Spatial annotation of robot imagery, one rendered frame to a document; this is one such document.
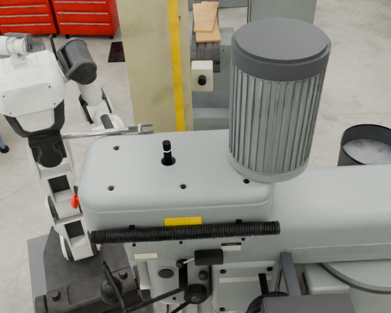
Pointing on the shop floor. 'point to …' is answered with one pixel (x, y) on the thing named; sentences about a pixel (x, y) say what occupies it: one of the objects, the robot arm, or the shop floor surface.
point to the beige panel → (157, 62)
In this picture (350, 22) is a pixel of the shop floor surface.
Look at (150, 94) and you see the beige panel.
